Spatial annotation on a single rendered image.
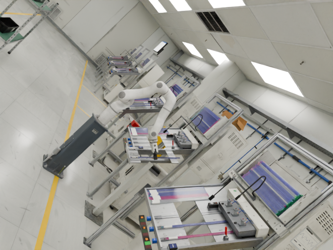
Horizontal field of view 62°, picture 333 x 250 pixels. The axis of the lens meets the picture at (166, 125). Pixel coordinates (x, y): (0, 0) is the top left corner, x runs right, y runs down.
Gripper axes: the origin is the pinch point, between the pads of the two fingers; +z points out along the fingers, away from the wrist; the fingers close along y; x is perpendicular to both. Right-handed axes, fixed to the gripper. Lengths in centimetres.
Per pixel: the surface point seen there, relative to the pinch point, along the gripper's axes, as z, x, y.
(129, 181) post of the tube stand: 23.1, 26.9, 13.5
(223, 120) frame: -24, -87, 24
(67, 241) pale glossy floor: 50, 86, -32
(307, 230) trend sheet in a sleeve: 47, -82, -105
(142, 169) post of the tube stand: 11.9, 12.1, 9.4
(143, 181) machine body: 36, 8, 49
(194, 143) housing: -1, -54, 36
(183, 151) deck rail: 6, -40, 37
